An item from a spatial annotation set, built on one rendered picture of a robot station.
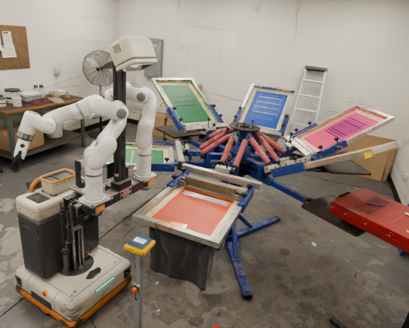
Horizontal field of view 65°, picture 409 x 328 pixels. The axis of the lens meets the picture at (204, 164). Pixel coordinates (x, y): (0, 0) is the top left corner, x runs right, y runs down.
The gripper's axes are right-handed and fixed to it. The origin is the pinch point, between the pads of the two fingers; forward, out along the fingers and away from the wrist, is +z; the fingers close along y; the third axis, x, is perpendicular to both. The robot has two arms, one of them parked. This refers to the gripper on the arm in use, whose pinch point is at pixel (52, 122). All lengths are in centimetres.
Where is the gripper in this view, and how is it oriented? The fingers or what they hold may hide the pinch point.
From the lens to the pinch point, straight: 226.1
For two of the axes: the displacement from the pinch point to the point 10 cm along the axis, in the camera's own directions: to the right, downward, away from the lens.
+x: -2.9, -9.1, -3.1
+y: -3.7, -1.9, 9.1
